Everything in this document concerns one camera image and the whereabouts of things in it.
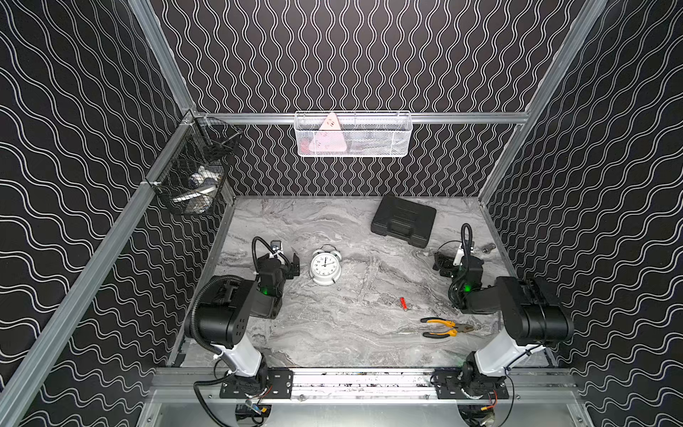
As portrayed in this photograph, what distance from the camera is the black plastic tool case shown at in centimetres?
105

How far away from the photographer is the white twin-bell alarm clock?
3.09ft

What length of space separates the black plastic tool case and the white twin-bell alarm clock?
0.69 ft

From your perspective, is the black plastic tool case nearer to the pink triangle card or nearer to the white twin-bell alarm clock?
the white twin-bell alarm clock
